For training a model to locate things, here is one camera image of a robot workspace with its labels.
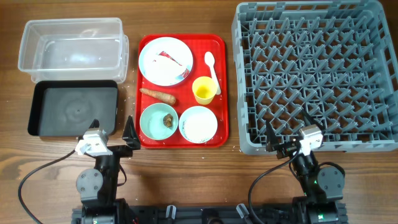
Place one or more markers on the brown carrot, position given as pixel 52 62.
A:
pixel 163 97

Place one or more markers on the clear plastic bin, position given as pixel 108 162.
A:
pixel 74 49

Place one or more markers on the white rice pile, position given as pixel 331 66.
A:
pixel 199 127

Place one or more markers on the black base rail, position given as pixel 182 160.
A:
pixel 267 213

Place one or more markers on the white plastic spoon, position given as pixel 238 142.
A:
pixel 210 61

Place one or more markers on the grey dishwasher rack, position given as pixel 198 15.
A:
pixel 333 59

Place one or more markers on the red snack wrapper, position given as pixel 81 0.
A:
pixel 185 73

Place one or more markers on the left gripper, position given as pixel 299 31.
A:
pixel 124 151

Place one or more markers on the light blue plate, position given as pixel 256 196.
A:
pixel 174 47

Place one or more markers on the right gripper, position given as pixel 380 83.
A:
pixel 286 149

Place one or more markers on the white napkin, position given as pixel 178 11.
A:
pixel 164 68

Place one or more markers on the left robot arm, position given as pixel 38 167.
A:
pixel 98 186

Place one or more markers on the light blue rice bowl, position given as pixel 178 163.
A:
pixel 190 111

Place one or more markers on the brown food scrap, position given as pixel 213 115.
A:
pixel 168 120

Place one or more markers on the black waste tray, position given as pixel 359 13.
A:
pixel 68 108

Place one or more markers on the red serving tray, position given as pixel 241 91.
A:
pixel 199 44

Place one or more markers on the yellow plastic cup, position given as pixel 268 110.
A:
pixel 204 90

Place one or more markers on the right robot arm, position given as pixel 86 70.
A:
pixel 321 183

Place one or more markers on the green bowl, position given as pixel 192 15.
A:
pixel 151 121

